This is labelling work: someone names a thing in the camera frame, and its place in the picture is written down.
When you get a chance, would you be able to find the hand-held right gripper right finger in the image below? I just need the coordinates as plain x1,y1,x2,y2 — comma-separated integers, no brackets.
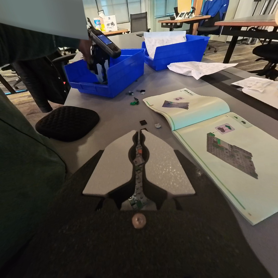
139,130,196,211

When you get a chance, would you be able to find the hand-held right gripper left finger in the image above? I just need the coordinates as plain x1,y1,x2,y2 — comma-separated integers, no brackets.
83,130,140,211

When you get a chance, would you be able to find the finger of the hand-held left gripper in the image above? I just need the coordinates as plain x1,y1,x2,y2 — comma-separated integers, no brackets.
94,62,105,84
102,58,110,85

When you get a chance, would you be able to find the blue plastic bin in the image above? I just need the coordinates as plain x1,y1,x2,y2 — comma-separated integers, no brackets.
64,48,145,98
142,34,211,71

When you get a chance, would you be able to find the grey brick baseplate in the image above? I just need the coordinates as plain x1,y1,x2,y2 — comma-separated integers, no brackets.
120,139,157,211

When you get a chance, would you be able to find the person's left forearm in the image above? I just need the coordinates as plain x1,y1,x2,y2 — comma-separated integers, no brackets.
0,23,82,65

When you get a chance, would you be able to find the grey desk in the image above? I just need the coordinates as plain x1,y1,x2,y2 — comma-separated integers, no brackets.
202,64,278,122
63,31,278,278

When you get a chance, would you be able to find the wooden desk with black legs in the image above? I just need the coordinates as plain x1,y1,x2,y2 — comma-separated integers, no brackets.
214,15,278,64
158,15,211,35

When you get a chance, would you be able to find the person's left hand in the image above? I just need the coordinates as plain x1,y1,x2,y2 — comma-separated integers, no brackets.
79,39,93,64

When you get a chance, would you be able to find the small wooden table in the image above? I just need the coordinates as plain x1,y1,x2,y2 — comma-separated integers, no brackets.
102,28,129,35

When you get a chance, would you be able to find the white cardboard box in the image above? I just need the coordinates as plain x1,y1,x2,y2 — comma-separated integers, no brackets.
102,15,118,32

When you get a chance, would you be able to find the grey mesh office chair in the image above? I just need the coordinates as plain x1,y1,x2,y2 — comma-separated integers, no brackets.
130,12,151,33

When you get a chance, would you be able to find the open instruction booklet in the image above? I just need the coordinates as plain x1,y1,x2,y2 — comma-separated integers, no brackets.
143,88,278,225

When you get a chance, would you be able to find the tall white paper bag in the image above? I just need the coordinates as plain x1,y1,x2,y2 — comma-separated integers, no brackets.
144,30,187,58

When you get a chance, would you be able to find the black jacket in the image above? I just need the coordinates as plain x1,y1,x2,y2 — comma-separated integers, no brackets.
12,51,71,113

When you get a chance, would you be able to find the black padded cushion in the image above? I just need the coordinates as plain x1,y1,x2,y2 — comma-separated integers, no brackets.
35,106,100,142

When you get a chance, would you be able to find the yellow chair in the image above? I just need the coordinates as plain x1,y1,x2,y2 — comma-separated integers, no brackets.
177,0,192,13

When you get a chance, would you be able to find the crumpled white paper bag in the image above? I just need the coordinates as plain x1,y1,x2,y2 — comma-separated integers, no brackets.
167,61,239,80

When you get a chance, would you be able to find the wooden pillar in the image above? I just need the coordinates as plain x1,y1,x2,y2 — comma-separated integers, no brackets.
192,0,205,35

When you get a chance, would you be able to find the black office chair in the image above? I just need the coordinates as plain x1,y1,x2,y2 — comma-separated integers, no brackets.
196,12,222,53
248,43,278,81

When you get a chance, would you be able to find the blue jacket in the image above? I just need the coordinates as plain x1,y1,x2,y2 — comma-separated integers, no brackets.
202,0,230,27

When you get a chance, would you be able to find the small white paper bag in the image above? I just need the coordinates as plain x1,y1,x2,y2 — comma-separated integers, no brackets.
231,76,274,93

